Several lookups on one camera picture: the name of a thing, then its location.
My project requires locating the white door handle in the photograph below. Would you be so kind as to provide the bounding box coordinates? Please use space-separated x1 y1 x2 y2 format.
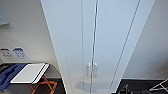
93 62 99 79
86 62 92 79

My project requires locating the orange folding stand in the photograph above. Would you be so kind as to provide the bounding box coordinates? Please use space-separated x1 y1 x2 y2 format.
29 75 58 94

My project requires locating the white flat board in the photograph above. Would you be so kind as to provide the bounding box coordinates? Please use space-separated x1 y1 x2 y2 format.
9 62 51 85

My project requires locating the white wardrobe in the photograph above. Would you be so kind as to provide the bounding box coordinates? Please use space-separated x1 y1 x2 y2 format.
39 0 156 94

